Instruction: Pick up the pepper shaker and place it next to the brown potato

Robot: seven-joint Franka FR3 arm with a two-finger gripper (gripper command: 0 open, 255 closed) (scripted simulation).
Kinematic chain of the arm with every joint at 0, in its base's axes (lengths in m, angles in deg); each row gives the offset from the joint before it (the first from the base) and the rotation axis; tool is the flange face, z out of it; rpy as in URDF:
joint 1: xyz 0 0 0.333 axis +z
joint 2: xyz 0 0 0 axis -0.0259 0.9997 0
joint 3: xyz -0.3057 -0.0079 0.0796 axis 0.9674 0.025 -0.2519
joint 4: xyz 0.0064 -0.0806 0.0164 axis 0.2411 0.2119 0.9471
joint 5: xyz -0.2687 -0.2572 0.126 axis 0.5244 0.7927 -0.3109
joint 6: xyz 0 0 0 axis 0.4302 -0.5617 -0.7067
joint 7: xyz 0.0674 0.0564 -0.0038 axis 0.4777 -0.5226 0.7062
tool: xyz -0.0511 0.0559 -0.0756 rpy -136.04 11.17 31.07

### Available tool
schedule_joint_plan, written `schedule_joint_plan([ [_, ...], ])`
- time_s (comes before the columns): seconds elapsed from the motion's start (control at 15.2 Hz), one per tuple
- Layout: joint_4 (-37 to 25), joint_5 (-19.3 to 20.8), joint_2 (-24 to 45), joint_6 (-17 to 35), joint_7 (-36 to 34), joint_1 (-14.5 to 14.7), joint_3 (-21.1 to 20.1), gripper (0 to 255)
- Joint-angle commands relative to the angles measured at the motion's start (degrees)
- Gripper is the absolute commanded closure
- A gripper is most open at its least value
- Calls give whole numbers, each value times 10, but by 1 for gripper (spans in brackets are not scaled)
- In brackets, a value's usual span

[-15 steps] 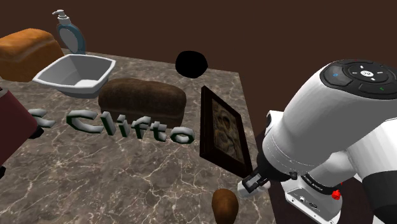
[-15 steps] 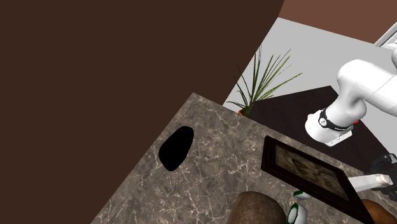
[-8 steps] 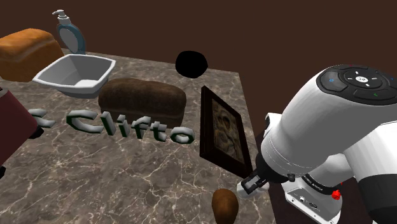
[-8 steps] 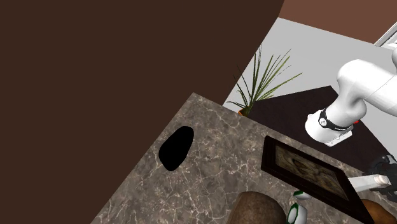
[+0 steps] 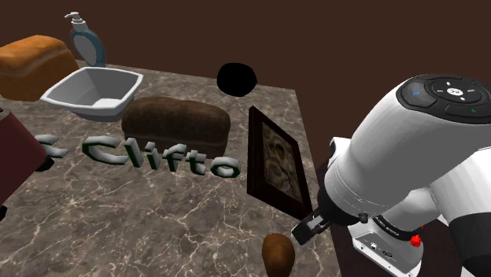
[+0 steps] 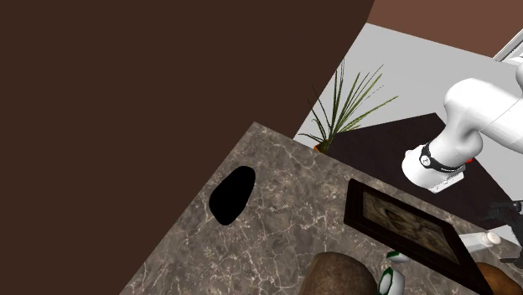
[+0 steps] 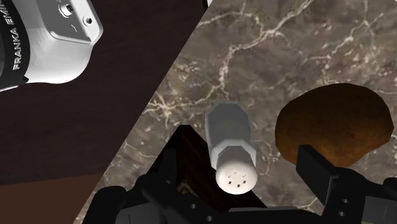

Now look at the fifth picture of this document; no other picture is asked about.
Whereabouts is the small brown bread roll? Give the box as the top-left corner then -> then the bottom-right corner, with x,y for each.
261,233 -> 297,277

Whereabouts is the dark framed picture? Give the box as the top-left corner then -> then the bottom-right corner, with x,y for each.
246,105 -> 314,222

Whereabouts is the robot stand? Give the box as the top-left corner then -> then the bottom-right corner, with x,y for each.
329,219 -> 466,277

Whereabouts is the black round object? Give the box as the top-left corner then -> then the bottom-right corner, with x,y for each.
216,62 -> 258,98

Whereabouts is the dark brown bread loaf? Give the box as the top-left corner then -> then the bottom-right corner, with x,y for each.
121,96 -> 232,160

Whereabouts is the white green letter sign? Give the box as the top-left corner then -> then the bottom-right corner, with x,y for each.
34,134 -> 242,179

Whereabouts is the white square bowl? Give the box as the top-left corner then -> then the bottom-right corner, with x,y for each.
39,66 -> 145,123

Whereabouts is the blue soap dispenser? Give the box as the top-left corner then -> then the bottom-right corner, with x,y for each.
64,11 -> 108,68

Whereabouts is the dark red appliance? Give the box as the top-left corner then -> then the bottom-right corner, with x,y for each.
0,108 -> 55,222

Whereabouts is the orange bread loaf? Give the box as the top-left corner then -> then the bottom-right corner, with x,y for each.
0,35 -> 80,102

